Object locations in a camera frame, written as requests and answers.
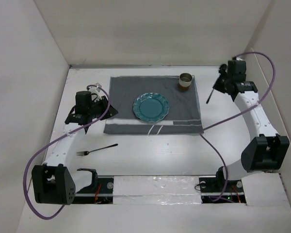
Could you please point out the brown paper cup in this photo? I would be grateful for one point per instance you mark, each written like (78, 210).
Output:
(185, 80)

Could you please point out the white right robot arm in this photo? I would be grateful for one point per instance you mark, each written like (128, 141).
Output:
(267, 148)

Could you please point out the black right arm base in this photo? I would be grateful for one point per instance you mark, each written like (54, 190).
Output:
(214, 189)

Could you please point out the teal ceramic plate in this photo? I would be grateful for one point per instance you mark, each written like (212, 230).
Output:
(151, 107)

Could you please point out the grey cloth placemat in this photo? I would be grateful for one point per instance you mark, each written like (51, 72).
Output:
(184, 115)

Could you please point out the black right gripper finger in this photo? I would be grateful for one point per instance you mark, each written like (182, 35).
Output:
(221, 79)
(219, 86)

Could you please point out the black fork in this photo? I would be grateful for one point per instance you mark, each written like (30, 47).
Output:
(85, 153)

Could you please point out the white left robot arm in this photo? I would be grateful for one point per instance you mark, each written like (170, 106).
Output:
(53, 183)

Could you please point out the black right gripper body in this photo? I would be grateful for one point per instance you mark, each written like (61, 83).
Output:
(227, 78)

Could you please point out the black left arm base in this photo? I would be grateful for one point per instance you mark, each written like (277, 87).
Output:
(92, 188)

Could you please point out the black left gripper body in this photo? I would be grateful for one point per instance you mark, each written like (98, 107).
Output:
(95, 109)

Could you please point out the black spoon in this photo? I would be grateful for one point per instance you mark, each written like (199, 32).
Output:
(209, 95)

